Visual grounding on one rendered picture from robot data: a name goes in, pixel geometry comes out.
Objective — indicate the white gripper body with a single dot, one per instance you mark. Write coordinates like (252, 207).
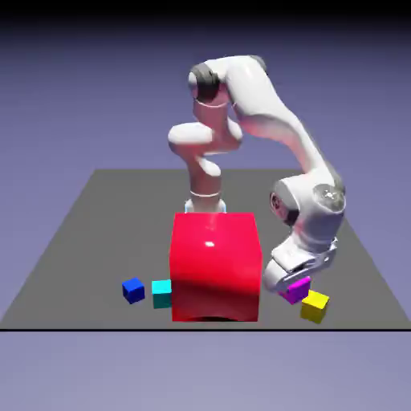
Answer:
(280, 270)

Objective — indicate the small magenta cube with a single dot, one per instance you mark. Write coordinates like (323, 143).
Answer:
(298, 290)

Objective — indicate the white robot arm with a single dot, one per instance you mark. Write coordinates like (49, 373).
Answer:
(273, 109)

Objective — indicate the small yellow cube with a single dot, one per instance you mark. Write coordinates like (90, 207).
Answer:
(314, 307)

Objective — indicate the small cyan cube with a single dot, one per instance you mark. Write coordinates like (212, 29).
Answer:
(161, 293)

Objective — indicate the small blue cube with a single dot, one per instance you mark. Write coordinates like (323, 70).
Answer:
(133, 290)

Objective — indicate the large red box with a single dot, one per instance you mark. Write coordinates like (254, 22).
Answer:
(215, 266)

